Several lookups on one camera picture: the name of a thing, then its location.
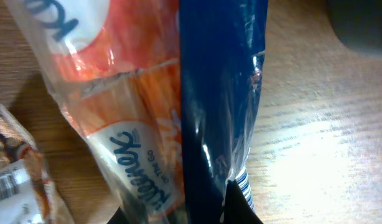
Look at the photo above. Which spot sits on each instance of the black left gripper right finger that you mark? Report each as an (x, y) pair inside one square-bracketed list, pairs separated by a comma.
[(237, 210)]

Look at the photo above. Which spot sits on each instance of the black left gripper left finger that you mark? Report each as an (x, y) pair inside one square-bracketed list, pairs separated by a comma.
[(118, 218)]

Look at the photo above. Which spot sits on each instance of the brown beige snack bag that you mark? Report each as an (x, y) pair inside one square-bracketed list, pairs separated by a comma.
[(27, 192)]

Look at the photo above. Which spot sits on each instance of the Kleenex tissue pack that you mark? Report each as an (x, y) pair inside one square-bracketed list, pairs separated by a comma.
[(164, 92)]

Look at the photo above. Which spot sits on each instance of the grey plastic mesh basket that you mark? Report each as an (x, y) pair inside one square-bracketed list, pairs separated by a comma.
[(358, 24)]

